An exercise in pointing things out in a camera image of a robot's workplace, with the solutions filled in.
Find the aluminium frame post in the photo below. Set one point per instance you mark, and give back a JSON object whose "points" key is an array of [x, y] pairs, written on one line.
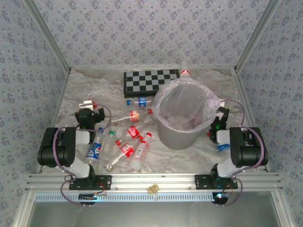
{"points": [[49, 35], [255, 35]]}

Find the clear bottle green cap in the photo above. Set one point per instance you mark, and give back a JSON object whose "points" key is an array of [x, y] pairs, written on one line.
{"points": [[107, 144]]}

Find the brass binder clip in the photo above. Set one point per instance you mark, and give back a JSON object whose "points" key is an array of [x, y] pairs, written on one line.
{"points": [[152, 188]]}

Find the Coca-Cola bottle red label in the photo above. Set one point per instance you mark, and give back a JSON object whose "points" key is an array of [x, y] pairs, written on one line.
{"points": [[132, 131]]}

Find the grey metal panel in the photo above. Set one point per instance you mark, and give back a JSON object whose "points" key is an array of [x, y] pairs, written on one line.
{"points": [[151, 215]]}

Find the clear bottle blue cap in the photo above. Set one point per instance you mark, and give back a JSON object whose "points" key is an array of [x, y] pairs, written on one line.
{"points": [[142, 102]]}

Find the clear bottle red white label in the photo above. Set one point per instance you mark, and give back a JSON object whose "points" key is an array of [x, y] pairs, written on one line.
{"points": [[185, 72]]}

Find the white bottle red cap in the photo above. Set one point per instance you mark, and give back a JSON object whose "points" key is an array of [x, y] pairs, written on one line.
{"points": [[141, 151]]}

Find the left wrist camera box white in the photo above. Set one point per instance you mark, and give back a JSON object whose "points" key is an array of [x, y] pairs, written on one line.
{"points": [[86, 104]]}

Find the Pepsi bottle blue label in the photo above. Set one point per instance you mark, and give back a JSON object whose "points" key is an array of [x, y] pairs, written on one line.
{"points": [[94, 151]]}

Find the red label bottle with barcode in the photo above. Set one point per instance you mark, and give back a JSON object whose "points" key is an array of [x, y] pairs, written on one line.
{"points": [[126, 150]]}

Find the grey plastic bin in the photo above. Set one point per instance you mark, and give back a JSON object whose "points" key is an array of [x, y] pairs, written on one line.
{"points": [[175, 139]]}

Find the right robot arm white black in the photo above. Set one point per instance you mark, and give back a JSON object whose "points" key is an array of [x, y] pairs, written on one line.
{"points": [[248, 146]]}

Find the aluminium back rail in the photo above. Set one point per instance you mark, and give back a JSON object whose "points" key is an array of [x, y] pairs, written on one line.
{"points": [[106, 67]]}

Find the clear bottle orange red label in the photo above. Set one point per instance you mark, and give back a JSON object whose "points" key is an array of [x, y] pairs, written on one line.
{"points": [[134, 116]]}

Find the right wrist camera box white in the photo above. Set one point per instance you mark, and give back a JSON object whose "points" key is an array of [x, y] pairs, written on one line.
{"points": [[221, 103]]}

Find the black grey checkerboard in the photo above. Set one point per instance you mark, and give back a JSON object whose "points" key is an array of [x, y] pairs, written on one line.
{"points": [[142, 81]]}

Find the aluminium front rail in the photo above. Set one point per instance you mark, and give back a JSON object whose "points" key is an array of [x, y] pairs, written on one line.
{"points": [[151, 180]]}

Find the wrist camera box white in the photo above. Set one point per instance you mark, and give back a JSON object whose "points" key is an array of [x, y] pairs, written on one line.
{"points": [[221, 103], [86, 104]]}

